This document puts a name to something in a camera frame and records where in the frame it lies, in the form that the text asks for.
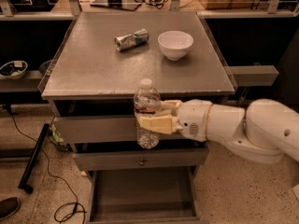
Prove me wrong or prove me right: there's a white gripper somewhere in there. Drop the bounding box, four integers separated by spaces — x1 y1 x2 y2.
138 100 212 142

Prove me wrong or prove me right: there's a clear plastic water bottle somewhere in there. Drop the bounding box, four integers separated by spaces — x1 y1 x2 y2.
134 78 161 149

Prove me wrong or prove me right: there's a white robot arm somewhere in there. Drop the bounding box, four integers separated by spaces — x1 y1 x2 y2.
136 99 299 164

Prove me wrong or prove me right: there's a grey middle drawer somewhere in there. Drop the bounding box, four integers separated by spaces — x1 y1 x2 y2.
73 148 208 171

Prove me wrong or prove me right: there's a grey drawer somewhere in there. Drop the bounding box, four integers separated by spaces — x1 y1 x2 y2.
73 148 208 171
53 111 224 145
86 167 200 224

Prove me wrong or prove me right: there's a grey top drawer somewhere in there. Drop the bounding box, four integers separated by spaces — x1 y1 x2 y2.
53 111 224 145

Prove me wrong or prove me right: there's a grey drawer cabinet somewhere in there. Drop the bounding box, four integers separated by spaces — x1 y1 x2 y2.
36 10 238 224

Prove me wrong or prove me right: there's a grey bottom drawer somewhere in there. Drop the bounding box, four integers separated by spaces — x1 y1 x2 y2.
86 167 200 224

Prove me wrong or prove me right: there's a white ceramic bowl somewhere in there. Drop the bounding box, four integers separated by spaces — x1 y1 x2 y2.
158 31 193 61

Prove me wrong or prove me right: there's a crushed silver can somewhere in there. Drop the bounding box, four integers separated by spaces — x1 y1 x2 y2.
114 29 150 51

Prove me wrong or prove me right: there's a grey side shelf right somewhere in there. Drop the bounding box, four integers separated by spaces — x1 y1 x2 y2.
225 65 278 87

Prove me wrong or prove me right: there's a grey side shelf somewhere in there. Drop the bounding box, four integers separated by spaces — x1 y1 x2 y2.
0 70 43 92
225 65 278 87

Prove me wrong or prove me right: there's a green crumpled packet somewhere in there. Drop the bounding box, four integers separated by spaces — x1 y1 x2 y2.
50 124 69 151

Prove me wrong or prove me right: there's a black monitor stand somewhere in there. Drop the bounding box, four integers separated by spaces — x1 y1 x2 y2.
90 0 141 11

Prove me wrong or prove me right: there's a grey side shelf left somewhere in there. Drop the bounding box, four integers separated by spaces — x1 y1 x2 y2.
0 70 43 92

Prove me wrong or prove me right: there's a black bar on floor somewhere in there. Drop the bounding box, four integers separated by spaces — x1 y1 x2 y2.
18 123 50 194

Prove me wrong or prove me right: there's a bowl with dark contents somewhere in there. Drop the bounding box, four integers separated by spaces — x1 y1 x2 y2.
0 60 28 79

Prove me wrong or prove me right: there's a dark shoe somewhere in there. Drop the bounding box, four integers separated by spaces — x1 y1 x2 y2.
0 197 21 220

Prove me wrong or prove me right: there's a black floor cable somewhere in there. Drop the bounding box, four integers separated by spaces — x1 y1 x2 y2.
3 105 87 224

